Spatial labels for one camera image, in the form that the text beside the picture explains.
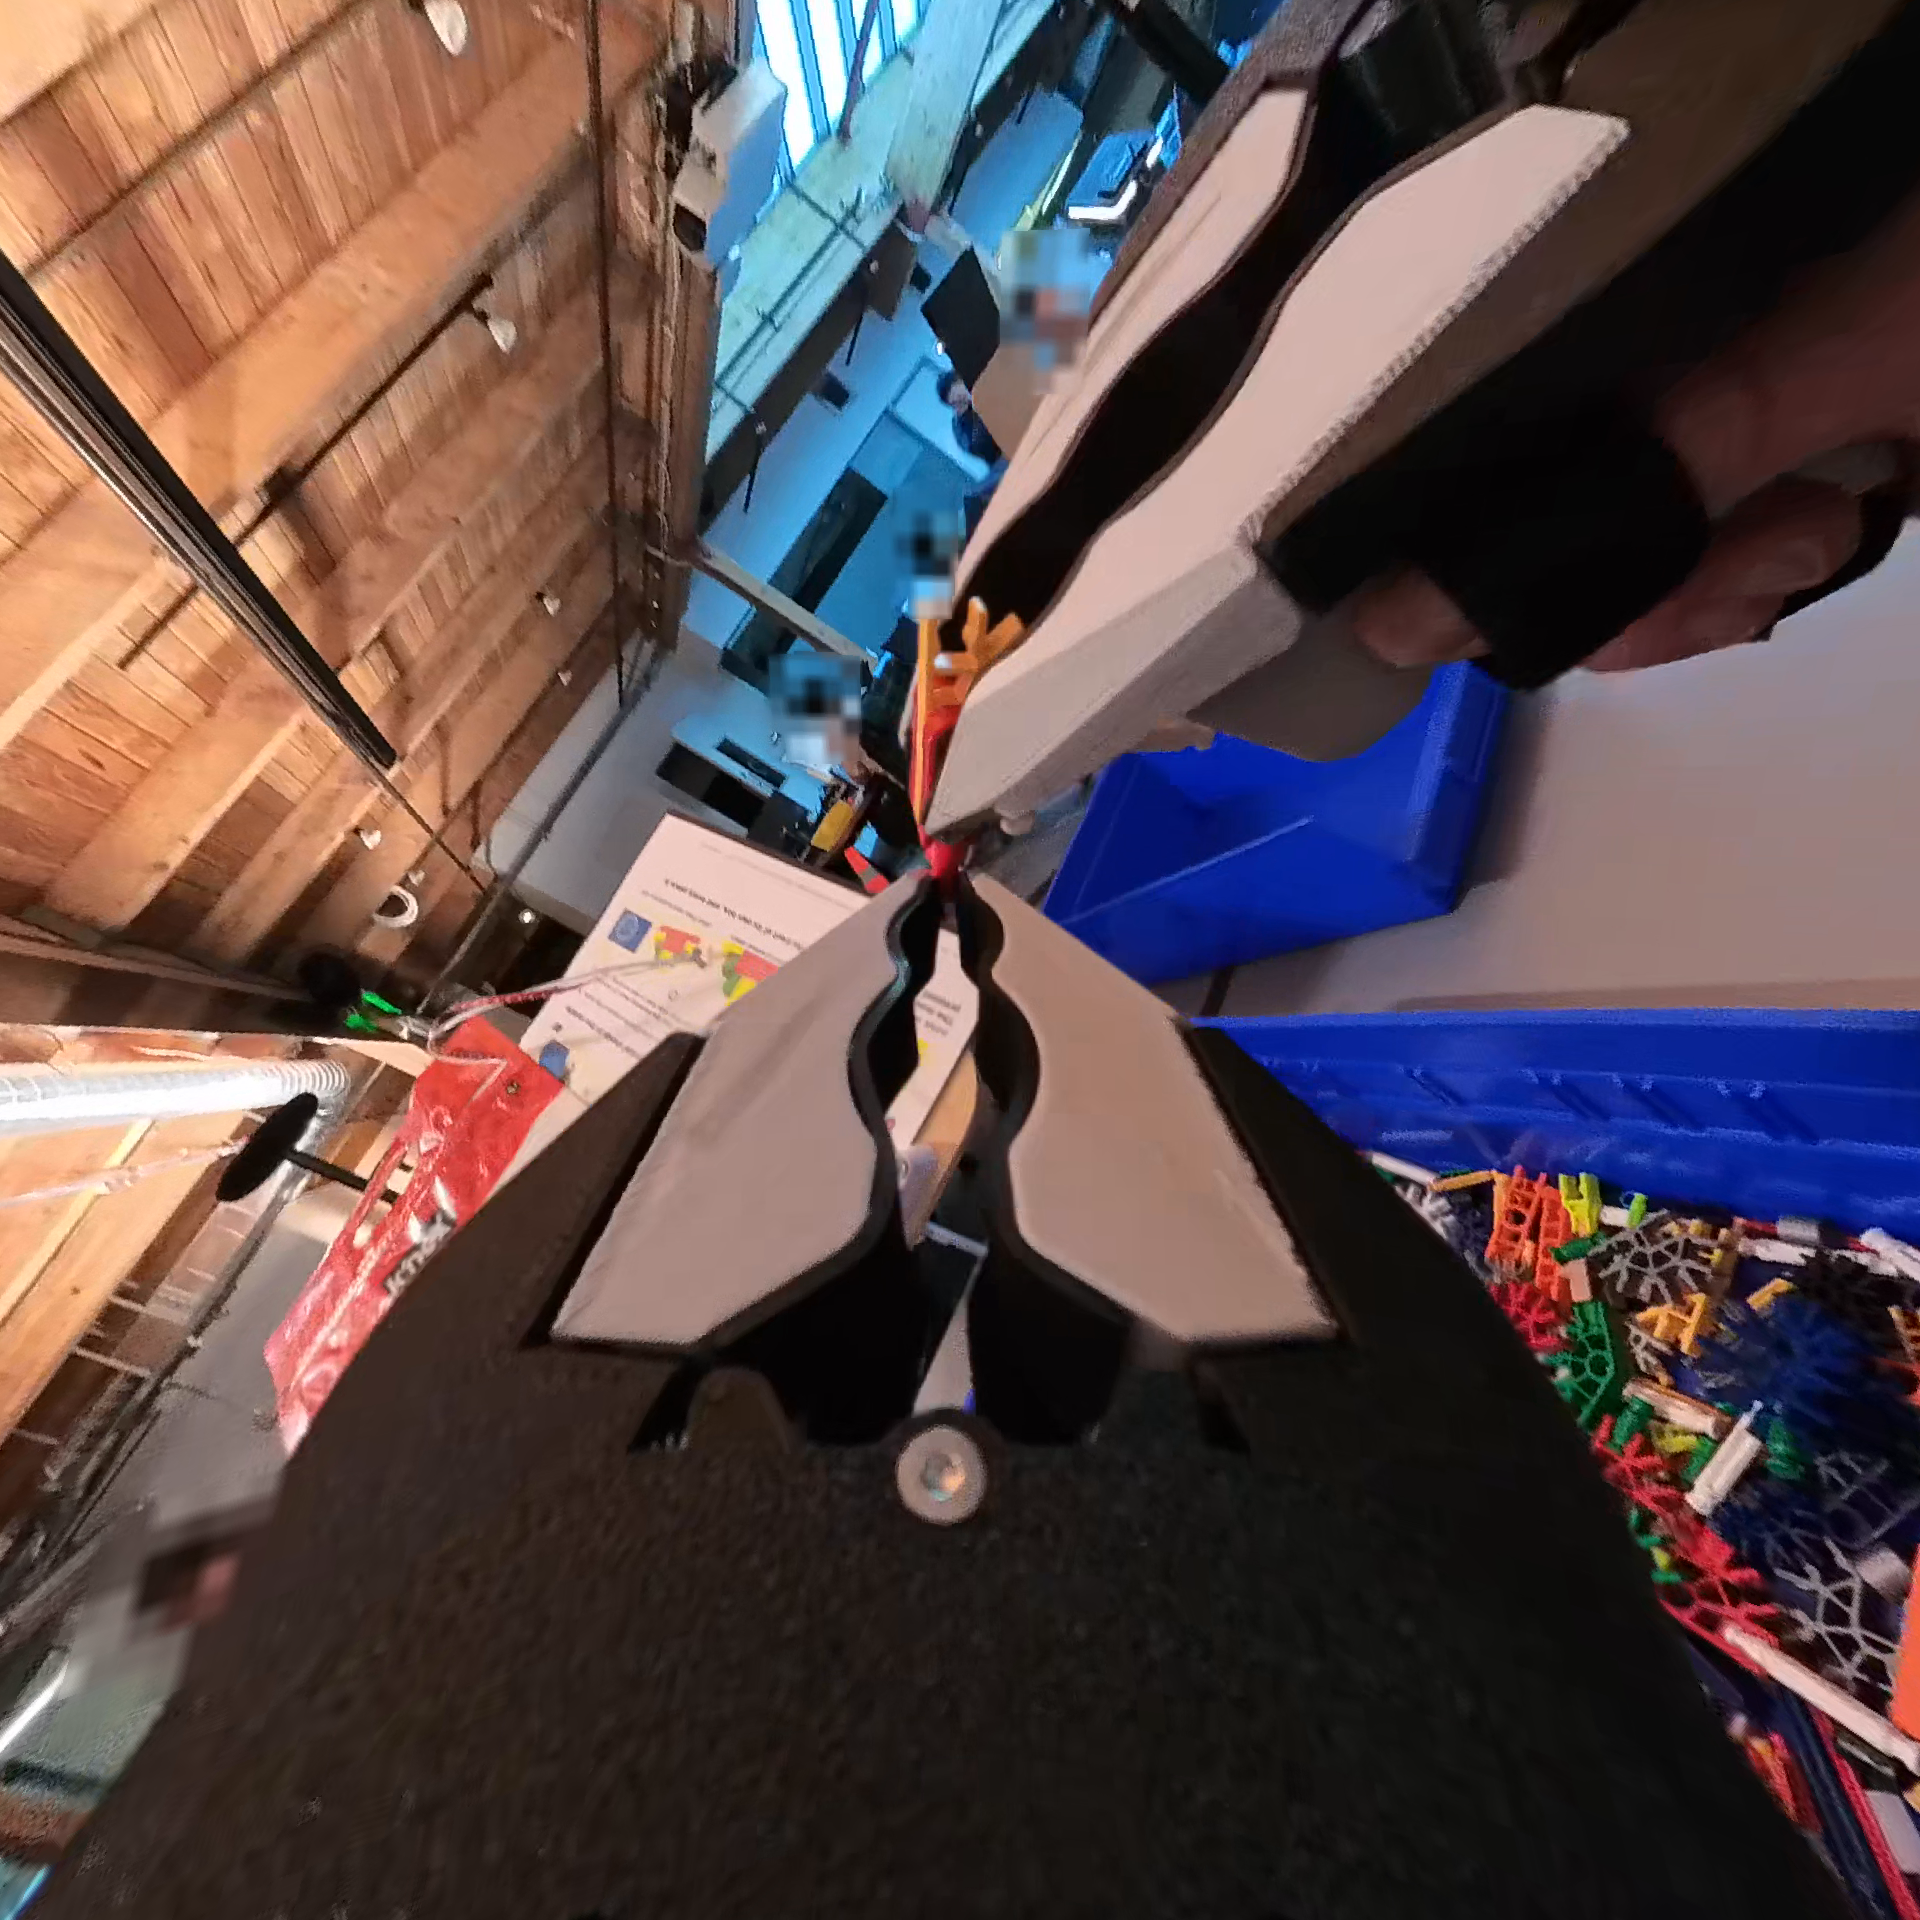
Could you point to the person's right hand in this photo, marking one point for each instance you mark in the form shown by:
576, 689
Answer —
1802, 421

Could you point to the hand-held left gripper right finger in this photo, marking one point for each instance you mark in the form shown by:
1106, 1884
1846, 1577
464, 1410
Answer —
1171, 1186

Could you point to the green wheeled toy model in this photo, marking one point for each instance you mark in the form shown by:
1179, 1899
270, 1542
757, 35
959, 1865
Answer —
962, 674

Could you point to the instruction booklet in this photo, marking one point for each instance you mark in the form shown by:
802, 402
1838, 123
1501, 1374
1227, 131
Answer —
736, 961

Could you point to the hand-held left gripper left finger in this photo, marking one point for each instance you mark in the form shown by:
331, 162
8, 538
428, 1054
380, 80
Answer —
736, 1201

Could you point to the empty blue plastic bin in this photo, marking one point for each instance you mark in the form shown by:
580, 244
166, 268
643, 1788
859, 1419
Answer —
1292, 812

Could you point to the blue plastic bin with label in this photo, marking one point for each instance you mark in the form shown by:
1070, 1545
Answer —
1621, 1094

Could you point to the pile of construction toy pieces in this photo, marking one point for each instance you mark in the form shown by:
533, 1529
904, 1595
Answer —
1711, 1381

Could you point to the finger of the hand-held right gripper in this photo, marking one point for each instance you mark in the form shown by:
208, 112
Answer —
1156, 345
1292, 421

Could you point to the silver ceiling duct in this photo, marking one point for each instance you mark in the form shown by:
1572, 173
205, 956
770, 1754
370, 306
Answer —
152, 1086

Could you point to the toy kit plastic bag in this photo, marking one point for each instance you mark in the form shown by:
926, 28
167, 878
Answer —
422, 1201

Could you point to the white ceiling projector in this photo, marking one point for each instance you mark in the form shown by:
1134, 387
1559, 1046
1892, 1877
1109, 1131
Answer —
727, 150

